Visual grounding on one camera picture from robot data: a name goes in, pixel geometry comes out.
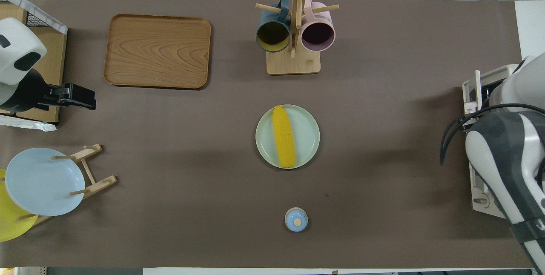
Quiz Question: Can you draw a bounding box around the small blue call bell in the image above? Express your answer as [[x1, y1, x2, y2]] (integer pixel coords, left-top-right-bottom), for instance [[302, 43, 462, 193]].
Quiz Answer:
[[284, 207, 308, 232]]

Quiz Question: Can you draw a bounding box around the brown wooden tray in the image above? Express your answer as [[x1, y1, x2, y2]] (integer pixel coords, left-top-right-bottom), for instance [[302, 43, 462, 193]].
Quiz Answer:
[[103, 14, 212, 90]]

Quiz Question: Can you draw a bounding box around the white toaster oven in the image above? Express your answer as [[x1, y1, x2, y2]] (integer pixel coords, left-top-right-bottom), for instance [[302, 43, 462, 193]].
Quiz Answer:
[[462, 64, 520, 219]]

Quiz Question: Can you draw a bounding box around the white checked cloth liner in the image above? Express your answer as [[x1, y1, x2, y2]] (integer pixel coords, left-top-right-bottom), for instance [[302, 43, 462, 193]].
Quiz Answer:
[[0, 0, 68, 132]]

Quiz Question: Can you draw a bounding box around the pale green plate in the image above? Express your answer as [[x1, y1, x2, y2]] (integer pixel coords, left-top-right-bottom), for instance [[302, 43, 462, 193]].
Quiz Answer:
[[255, 104, 321, 170]]

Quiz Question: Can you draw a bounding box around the wooden mug rack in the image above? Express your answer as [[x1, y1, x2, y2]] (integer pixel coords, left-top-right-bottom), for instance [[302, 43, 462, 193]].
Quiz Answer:
[[255, 0, 340, 75]]

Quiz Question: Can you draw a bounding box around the wire basket with wooden shelves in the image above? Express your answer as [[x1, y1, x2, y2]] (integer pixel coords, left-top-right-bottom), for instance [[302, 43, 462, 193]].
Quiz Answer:
[[0, 0, 69, 132]]

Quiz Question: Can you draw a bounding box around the wooden plate rack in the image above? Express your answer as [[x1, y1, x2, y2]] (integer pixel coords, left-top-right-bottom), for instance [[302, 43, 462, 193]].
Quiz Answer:
[[17, 143, 118, 226]]

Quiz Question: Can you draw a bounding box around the brown table mat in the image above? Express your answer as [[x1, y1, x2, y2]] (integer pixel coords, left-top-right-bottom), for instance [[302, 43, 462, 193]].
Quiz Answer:
[[0, 0, 522, 269]]

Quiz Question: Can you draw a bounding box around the yellow plate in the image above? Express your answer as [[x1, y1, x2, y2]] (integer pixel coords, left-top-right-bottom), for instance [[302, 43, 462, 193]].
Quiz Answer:
[[0, 169, 39, 242]]

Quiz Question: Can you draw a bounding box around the light blue plate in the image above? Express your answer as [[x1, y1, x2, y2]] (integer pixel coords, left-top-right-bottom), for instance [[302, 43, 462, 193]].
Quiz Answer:
[[5, 147, 86, 217]]

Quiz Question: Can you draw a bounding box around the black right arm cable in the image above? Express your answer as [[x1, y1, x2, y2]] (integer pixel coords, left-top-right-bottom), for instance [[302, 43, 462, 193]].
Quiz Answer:
[[440, 104, 545, 166]]

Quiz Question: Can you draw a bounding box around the yellow corn cob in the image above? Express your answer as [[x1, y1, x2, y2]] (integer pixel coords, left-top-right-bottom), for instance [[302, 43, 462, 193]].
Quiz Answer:
[[272, 105, 296, 169]]

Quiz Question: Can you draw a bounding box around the oven door with glass window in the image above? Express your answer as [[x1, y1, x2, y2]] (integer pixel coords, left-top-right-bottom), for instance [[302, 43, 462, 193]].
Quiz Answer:
[[462, 70, 490, 116]]

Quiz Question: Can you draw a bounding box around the pink mug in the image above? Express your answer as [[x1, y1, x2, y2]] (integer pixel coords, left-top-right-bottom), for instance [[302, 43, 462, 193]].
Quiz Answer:
[[300, 0, 336, 52]]

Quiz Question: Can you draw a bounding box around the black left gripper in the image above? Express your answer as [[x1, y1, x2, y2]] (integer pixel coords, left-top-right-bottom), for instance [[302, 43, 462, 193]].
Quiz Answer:
[[0, 69, 97, 114]]

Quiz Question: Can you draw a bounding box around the dark blue mug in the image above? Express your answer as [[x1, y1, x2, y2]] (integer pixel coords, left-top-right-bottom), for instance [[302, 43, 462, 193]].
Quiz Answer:
[[255, 0, 292, 53]]

